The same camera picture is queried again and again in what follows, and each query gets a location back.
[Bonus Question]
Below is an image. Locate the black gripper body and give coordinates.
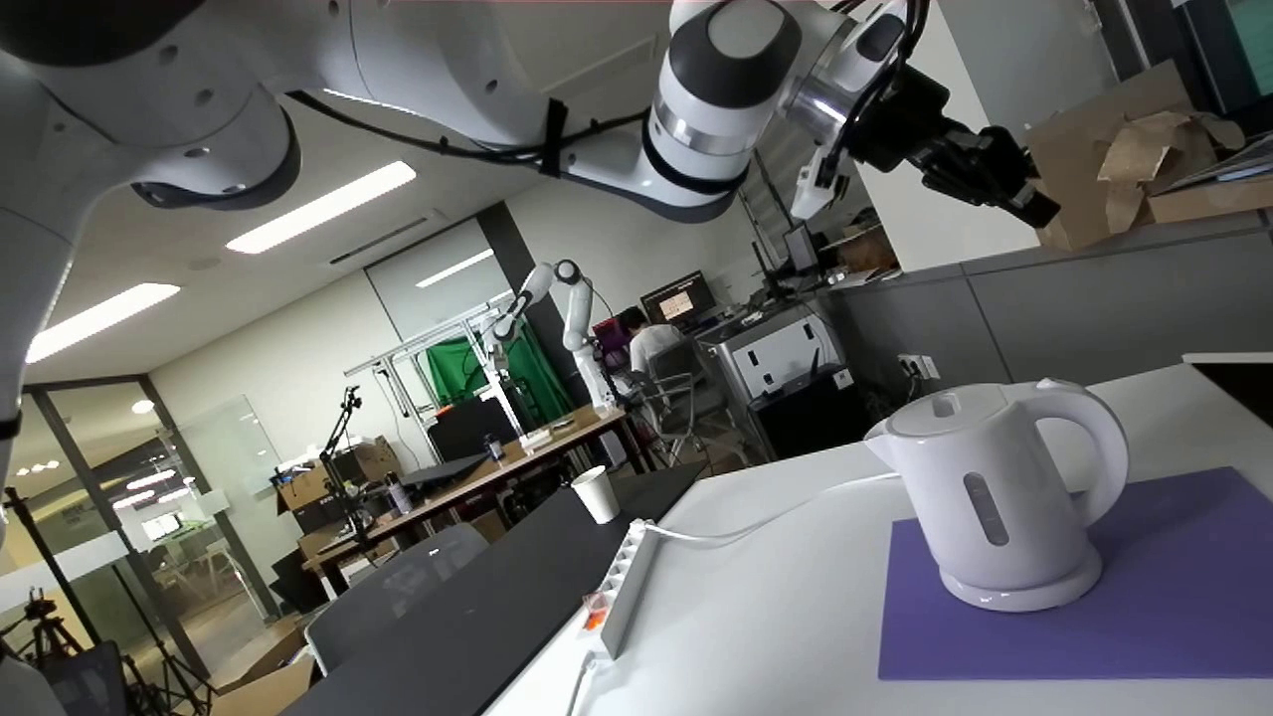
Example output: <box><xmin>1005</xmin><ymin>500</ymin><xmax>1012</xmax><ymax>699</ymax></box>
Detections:
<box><xmin>845</xmin><ymin>59</ymin><xmax>998</xmax><ymax>185</ymax></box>

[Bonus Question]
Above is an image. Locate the white electric kettle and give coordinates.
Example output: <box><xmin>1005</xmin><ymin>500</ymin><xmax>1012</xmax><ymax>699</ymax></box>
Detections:
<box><xmin>862</xmin><ymin>377</ymin><xmax>1134</xmax><ymax>618</ymax></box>

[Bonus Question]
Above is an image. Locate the brown cardboard box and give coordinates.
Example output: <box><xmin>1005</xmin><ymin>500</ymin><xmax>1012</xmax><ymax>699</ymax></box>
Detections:
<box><xmin>1021</xmin><ymin>56</ymin><xmax>1273</xmax><ymax>256</ymax></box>

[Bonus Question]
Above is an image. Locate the gray partition panel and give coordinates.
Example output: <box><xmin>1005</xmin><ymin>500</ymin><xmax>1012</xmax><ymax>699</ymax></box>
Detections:
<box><xmin>814</xmin><ymin>212</ymin><xmax>1273</xmax><ymax>446</ymax></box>

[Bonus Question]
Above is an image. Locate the dark monitor with teal screen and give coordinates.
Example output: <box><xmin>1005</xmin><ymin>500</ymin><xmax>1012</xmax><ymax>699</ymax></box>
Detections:
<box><xmin>1175</xmin><ymin>0</ymin><xmax>1273</xmax><ymax>126</ymax></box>

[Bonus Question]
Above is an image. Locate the white metal cabinet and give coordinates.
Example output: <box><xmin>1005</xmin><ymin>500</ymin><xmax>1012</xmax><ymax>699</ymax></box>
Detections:
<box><xmin>711</xmin><ymin>307</ymin><xmax>854</xmax><ymax>411</ymax></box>

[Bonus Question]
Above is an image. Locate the dark computer monitor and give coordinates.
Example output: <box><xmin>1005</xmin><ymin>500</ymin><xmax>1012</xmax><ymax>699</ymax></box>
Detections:
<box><xmin>636</xmin><ymin>265</ymin><xmax>715</xmax><ymax>329</ymax></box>

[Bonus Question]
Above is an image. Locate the white mesh office chair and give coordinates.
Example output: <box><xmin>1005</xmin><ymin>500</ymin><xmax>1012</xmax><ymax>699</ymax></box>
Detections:
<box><xmin>626</xmin><ymin>324</ymin><xmax>746</xmax><ymax>471</ymax></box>

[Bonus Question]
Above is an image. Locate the purple rectangular mat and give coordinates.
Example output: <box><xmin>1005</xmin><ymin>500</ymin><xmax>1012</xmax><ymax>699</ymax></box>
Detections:
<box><xmin>876</xmin><ymin>464</ymin><xmax>1273</xmax><ymax>688</ymax></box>

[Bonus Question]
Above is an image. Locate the white paper cup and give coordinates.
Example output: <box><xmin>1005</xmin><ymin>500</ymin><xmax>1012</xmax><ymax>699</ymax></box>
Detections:
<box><xmin>570</xmin><ymin>460</ymin><xmax>626</xmax><ymax>529</ymax></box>

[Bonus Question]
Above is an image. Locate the wooden desk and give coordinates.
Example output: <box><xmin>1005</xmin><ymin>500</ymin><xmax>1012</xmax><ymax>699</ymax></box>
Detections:
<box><xmin>294</xmin><ymin>403</ymin><xmax>636</xmax><ymax>606</ymax></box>

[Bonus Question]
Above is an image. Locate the green cloth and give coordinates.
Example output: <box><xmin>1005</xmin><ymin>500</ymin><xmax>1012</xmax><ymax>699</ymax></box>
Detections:
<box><xmin>418</xmin><ymin>324</ymin><xmax>578</xmax><ymax>436</ymax></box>

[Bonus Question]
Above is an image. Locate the long ceiling light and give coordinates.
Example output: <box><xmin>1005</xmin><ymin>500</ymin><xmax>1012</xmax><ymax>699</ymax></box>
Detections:
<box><xmin>18</xmin><ymin>279</ymin><xmax>187</xmax><ymax>369</ymax></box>
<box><xmin>224</xmin><ymin>157</ymin><xmax>422</xmax><ymax>261</ymax></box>

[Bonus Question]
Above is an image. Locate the gray chair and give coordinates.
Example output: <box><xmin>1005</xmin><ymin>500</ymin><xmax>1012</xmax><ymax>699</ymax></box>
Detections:
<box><xmin>298</xmin><ymin>523</ymin><xmax>496</xmax><ymax>686</ymax></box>

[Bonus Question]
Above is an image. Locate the white wall outlet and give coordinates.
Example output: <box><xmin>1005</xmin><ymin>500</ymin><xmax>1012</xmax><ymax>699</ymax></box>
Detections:
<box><xmin>900</xmin><ymin>349</ymin><xmax>947</xmax><ymax>389</ymax></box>

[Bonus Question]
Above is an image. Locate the white kettle power cable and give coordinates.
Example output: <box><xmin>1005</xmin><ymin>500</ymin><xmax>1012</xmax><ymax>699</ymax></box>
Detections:
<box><xmin>643</xmin><ymin>471</ymin><xmax>906</xmax><ymax>548</ymax></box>

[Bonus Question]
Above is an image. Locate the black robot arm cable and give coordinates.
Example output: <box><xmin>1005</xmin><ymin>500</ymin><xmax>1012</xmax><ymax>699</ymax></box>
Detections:
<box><xmin>285</xmin><ymin>82</ymin><xmax>670</xmax><ymax>181</ymax></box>

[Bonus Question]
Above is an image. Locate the white power strip orange switch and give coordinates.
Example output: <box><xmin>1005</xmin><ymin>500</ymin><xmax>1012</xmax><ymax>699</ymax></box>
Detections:
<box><xmin>579</xmin><ymin>517</ymin><xmax>670</xmax><ymax>663</ymax></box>

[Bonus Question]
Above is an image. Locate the white power strip cable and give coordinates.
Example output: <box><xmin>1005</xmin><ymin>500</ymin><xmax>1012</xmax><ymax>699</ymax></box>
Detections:
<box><xmin>559</xmin><ymin>647</ymin><xmax>609</xmax><ymax>716</ymax></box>

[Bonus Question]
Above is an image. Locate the black camera tripod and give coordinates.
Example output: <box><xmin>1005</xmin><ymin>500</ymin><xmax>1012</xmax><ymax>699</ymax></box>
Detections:
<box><xmin>0</xmin><ymin>588</ymin><xmax>98</xmax><ymax>716</ymax></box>

